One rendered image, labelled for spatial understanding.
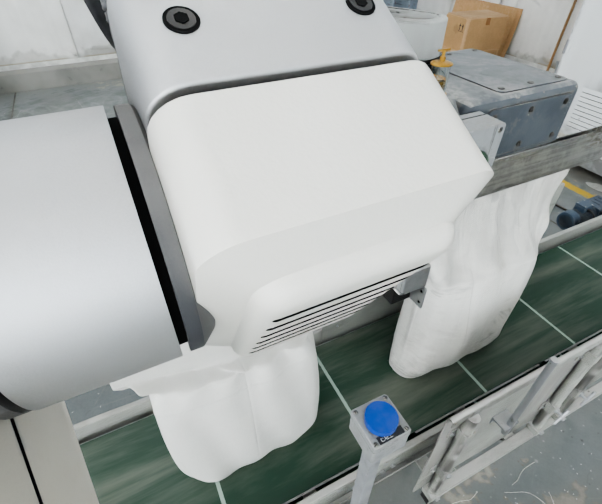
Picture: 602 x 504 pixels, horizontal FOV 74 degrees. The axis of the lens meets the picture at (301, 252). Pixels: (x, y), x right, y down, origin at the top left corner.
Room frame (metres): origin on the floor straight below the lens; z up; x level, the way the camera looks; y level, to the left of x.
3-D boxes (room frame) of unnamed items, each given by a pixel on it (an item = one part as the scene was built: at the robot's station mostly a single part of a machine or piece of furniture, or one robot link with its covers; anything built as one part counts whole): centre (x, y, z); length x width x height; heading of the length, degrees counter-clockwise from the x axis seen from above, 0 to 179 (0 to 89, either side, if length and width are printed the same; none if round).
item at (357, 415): (0.35, -0.14, 0.81); 0.08 x 0.08 x 0.06; 26
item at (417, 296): (0.54, -0.19, 0.98); 0.09 x 0.05 x 0.05; 26
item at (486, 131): (0.50, -0.22, 1.29); 0.08 x 0.05 x 0.09; 116
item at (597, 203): (1.68, -1.47, 0.35); 0.30 x 0.15 x 0.15; 116
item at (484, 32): (4.85, -1.87, 0.56); 0.50 x 0.38 x 0.32; 108
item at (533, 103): (0.68, -0.25, 1.21); 0.30 x 0.25 x 0.30; 116
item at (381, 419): (0.35, -0.14, 0.84); 0.06 x 0.06 x 0.02
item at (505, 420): (0.48, -0.50, 0.69); 0.05 x 0.04 x 0.31; 116
